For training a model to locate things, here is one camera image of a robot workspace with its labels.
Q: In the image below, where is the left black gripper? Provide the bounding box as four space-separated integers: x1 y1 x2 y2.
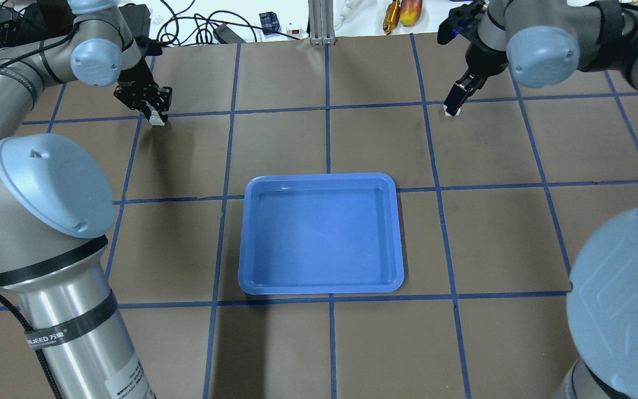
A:
113 57 173 124

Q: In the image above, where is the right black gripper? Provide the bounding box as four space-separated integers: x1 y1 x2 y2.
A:
443 44 507 110

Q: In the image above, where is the white block robot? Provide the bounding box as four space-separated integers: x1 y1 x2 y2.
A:
445 107 461 117
150 110 166 126

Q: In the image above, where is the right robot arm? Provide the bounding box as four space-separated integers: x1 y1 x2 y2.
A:
327 34 638 398

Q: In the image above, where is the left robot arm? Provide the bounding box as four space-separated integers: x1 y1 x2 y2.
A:
0 1 172 398

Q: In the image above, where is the blue plastic tray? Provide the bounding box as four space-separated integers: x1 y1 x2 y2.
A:
237 172 405 295

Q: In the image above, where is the red yellow mango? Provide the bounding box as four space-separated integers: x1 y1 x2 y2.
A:
399 0 423 26

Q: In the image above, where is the brass cylinder tool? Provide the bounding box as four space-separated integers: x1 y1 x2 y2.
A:
382 0 400 35

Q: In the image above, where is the black power adapter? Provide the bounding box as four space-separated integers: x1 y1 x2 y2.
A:
213 24 246 44

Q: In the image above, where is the aluminium frame post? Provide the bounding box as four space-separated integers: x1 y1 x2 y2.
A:
307 0 336 45

